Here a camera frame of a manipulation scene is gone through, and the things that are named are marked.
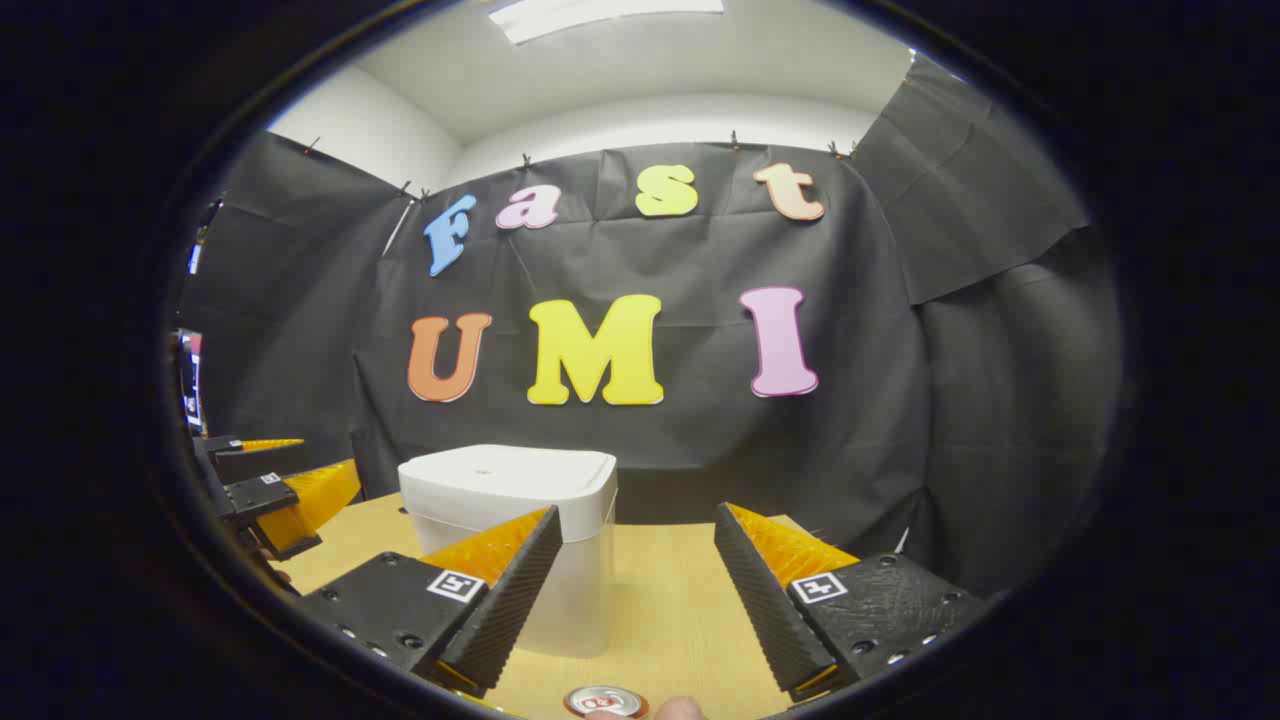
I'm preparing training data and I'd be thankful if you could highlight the ceiling light panel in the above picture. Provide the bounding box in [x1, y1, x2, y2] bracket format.
[488, 0, 726, 46]

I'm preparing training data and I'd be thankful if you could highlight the red pop can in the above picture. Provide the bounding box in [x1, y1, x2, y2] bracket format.
[563, 685, 651, 720]

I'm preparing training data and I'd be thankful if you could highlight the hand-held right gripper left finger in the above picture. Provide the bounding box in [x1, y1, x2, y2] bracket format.
[298, 505, 564, 699]

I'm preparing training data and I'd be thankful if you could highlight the black backdrop cloth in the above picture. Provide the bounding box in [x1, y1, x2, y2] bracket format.
[175, 55, 1126, 601]

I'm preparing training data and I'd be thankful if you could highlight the row of cloth clips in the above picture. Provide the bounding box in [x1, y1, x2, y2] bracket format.
[300, 130, 861, 201]

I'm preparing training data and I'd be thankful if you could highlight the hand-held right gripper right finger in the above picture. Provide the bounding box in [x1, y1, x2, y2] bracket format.
[713, 502, 991, 704]

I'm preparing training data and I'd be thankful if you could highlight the wooden desktop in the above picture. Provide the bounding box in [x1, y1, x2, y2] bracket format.
[270, 492, 906, 720]

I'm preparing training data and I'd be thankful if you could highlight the computer monitor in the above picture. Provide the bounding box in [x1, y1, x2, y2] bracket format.
[175, 330, 207, 433]

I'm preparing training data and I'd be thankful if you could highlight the white desktop garbage bin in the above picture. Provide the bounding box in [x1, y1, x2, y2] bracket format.
[397, 444, 619, 659]

